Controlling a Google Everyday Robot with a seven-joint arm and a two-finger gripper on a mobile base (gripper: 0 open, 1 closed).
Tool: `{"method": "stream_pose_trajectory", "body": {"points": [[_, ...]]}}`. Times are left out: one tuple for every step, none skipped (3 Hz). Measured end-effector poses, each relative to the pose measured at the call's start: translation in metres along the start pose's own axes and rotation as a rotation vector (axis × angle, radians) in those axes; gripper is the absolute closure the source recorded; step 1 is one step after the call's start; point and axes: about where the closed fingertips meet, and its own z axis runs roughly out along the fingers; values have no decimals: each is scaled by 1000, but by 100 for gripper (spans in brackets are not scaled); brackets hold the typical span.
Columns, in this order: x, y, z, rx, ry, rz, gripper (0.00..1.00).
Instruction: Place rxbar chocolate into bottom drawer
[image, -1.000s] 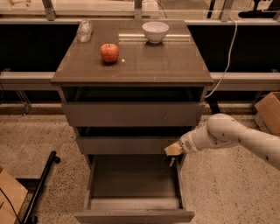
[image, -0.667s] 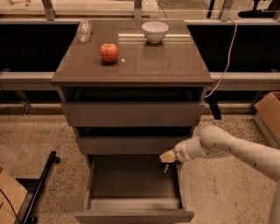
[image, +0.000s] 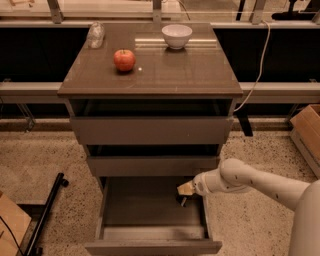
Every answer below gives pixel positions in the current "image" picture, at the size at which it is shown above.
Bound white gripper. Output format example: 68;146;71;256
177;172;210;196

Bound black rxbar chocolate bar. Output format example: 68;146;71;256
176;195;188;207

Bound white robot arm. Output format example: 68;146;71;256
177;158;320;256

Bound grey open bottom drawer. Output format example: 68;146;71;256
85;176;222;256

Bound grey drawer cabinet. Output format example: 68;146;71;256
57;21;244;194

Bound grey middle drawer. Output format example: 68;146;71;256
87;144;221;177

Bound grey top drawer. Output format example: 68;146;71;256
69;99;235;146

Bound black table leg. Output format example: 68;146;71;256
236;106;253;137

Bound cardboard box right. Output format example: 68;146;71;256
290;104;320;178

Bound cardboard box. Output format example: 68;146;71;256
290;104;320;178
0;192;31;256

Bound red apple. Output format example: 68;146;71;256
113;49;136;72

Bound white ceramic bowl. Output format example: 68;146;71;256
162;24;193;49

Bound black metal pole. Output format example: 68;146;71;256
24;173;69;256

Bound cardboard box left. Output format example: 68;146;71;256
0;192;31;256

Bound white power cable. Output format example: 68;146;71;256
233;20;272;113

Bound black cable on box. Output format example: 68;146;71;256
0;213;26;256

